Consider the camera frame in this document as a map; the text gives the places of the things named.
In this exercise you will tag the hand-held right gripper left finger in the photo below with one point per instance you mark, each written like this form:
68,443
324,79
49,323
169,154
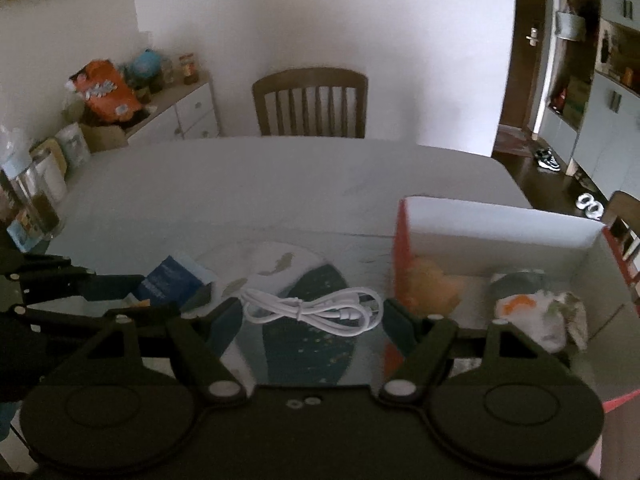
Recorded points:
227,322

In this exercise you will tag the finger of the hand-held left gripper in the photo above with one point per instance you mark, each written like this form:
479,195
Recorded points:
150,313
115,286

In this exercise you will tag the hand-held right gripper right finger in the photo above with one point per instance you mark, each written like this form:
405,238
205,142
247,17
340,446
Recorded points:
400,322

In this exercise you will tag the blue packet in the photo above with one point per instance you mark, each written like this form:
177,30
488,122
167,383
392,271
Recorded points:
170,280

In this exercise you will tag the orange rounded object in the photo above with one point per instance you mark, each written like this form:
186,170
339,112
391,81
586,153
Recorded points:
432,285

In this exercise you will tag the white plastic bag green print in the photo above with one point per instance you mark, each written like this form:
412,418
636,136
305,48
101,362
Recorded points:
530,320

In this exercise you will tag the red shoe box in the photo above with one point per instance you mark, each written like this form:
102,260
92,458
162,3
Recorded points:
500,230

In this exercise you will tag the white wrapper black text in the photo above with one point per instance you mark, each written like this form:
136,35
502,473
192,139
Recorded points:
575,315

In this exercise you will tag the white marble desktop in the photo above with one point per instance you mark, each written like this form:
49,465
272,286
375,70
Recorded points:
250,180

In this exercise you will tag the person's blue pants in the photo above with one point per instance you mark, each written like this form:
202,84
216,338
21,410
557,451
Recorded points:
7,420

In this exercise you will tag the clear bottle dark contents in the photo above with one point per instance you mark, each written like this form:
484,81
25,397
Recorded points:
42,210

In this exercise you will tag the white pouch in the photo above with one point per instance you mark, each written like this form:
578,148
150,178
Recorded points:
72,145

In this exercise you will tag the cardboard box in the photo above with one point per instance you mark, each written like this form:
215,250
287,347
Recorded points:
105,137

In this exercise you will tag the orange snack bag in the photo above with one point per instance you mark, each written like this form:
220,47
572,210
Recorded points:
105,95

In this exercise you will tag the white sideboard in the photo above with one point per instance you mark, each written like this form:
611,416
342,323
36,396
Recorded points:
195,110

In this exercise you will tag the small glass jar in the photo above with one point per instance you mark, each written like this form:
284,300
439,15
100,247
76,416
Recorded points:
168,72

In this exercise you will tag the black sneakers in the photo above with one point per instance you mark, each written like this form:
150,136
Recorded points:
549,160

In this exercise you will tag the white slippers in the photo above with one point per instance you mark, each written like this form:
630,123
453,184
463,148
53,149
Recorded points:
590,206

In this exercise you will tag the blue globe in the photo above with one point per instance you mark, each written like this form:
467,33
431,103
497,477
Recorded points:
145,65

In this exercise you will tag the jar with red lid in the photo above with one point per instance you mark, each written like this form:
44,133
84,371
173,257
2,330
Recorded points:
189,72

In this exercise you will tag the wooden chair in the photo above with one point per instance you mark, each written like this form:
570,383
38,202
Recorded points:
622,205
310,77

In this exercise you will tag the brown door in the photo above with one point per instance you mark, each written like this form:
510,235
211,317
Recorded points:
525,85

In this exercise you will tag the hanging grey bag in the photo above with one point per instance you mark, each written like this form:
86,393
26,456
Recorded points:
570,27

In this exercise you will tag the white wall cabinet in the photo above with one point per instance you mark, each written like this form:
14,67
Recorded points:
600,145

